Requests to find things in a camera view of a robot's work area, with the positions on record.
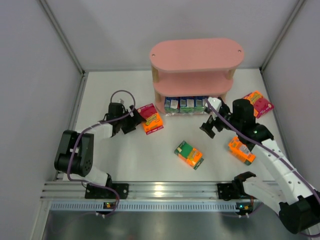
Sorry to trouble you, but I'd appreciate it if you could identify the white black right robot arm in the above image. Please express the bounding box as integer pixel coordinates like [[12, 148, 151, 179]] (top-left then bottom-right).
[[200, 97, 320, 234]]

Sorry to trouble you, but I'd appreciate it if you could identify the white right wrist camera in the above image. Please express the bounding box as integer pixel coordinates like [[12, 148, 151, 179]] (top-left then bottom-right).
[[205, 97, 222, 115]]

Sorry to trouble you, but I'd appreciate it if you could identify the aluminium mounting rail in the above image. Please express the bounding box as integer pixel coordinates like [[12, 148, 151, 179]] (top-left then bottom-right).
[[39, 180, 313, 213]]

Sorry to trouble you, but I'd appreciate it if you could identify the pink orange sponge pack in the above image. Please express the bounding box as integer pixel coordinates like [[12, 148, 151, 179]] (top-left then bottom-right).
[[243, 90, 274, 119], [137, 103, 164, 135]]

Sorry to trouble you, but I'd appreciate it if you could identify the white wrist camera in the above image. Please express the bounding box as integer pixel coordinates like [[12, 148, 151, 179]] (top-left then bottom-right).
[[117, 98, 125, 105], [205, 97, 222, 115]]

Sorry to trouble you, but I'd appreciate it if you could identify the green orange sponge pack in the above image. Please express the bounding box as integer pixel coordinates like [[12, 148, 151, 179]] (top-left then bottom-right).
[[174, 140, 204, 170]]

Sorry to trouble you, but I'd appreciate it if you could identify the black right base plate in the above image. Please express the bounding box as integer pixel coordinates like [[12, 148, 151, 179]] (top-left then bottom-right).
[[216, 183, 239, 201]]

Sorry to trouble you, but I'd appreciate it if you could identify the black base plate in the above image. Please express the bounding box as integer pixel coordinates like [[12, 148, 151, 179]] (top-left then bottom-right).
[[216, 183, 239, 201], [84, 183, 129, 200]]

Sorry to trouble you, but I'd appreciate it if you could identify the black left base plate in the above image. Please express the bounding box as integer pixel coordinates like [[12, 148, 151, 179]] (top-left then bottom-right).
[[84, 183, 129, 200]]

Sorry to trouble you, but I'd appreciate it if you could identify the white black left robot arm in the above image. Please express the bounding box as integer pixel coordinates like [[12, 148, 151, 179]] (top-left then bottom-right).
[[54, 102, 147, 200]]

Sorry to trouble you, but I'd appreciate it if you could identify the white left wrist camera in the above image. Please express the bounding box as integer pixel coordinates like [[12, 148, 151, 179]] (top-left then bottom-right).
[[117, 98, 125, 105]]

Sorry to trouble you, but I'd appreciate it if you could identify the pink three-tier shelf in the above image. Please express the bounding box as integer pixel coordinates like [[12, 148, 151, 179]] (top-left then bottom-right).
[[149, 38, 245, 113]]

